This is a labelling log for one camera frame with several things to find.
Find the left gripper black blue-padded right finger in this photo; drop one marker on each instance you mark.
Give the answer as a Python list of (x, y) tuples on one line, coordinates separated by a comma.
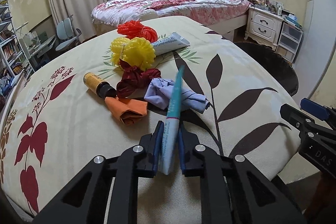
[(233, 190)]

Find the floral cream bedsheet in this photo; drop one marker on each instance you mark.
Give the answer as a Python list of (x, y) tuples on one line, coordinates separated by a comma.
[(56, 125)]

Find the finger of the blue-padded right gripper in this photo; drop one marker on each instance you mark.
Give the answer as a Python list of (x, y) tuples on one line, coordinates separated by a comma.
[(316, 110)]

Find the amber bottle black cap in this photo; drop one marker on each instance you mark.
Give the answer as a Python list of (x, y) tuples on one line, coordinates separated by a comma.
[(100, 87)]

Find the white bookshelf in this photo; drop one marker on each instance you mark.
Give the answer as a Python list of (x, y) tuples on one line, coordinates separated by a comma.
[(13, 57)]

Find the orange paper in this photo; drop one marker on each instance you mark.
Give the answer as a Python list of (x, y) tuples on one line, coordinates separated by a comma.
[(128, 111)]

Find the yellow foam fruit net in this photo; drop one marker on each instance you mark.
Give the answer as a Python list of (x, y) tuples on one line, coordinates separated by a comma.
[(137, 52)]

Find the white tufted bed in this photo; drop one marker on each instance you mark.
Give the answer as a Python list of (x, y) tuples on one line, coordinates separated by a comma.
[(226, 28)]

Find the white nightstand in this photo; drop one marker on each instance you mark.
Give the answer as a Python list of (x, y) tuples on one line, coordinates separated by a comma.
[(263, 27)]

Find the pink floral quilt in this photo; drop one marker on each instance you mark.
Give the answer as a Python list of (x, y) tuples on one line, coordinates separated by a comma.
[(205, 12)]

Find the red foam fruit net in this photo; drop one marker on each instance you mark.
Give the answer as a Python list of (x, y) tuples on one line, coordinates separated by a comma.
[(135, 29)]

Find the black trash bin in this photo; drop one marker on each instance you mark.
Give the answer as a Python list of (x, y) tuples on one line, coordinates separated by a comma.
[(274, 64)]

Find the teal white cream tube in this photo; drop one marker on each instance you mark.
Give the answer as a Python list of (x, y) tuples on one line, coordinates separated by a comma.
[(171, 125)]

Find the dark red ribbon bow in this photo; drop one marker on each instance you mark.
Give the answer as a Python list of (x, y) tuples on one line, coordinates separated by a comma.
[(134, 78)]

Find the white study desk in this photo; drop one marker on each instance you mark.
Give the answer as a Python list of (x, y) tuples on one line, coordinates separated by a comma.
[(33, 48)]

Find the white toothpaste tube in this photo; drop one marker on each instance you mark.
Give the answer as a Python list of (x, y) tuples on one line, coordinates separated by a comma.
[(170, 43)]

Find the grey desk chair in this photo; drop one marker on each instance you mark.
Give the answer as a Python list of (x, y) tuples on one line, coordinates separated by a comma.
[(67, 34)]

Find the plastic drawer unit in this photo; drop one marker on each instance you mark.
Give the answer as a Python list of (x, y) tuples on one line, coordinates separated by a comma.
[(289, 41)]

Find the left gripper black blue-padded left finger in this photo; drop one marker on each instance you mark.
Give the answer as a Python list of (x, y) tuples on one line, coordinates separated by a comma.
[(106, 190)]

